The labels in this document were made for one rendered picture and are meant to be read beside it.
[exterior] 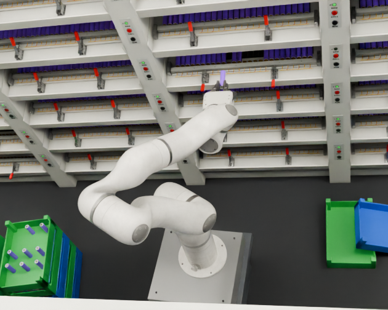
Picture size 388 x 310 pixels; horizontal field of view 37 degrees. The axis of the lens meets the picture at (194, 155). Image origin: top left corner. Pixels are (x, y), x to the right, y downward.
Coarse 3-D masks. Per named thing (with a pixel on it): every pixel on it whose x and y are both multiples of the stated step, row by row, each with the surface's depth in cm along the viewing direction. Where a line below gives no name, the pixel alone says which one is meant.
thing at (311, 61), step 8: (224, 64) 222; (232, 64) 221; (240, 64) 220; (248, 64) 219; (256, 64) 218; (264, 64) 218; (272, 64) 217; (280, 64) 216; (288, 64) 216; (296, 64) 215; (304, 64) 215; (312, 64) 215; (176, 72) 227; (184, 72) 226; (192, 72) 225; (248, 72) 220
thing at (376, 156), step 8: (352, 144) 259; (360, 144) 258; (368, 144) 257; (376, 144) 256; (384, 144) 256; (352, 152) 258; (360, 152) 259; (368, 152) 259; (376, 152) 258; (384, 152) 256; (352, 160) 259; (360, 160) 258; (368, 160) 258; (376, 160) 257; (384, 160) 256; (352, 168) 262
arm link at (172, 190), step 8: (168, 184) 197; (176, 184) 198; (160, 192) 195; (168, 192) 194; (176, 192) 194; (184, 192) 194; (192, 192) 197; (184, 200) 191; (176, 232) 203; (208, 232) 206; (184, 240) 204; (192, 240) 203; (200, 240) 204
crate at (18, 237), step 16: (16, 224) 255; (32, 224) 255; (48, 224) 252; (16, 240) 255; (32, 240) 253; (48, 240) 246; (48, 256) 244; (0, 272) 242; (16, 272) 246; (32, 272) 244; (48, 272) 241; (0, 288) 238; (16, 288) 239; (32, 288) 239
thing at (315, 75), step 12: (168, 60) 231; (228, 60) 225; (252, 60) 222; (168, 72) 226; (228, 72) 223; (240, 72) 222; (264, 72) 219; (288, 72) 217; (300, 72) 216; (312, 72) 214; (168, 84) 228; (180, 84) 226; (192, 84) 225; (228, 84) 222; (240, 84) 221; (252, 84) 221; (264, 84) 220; (276, 84) 220; (288, 84) 219; (300, 84) 219
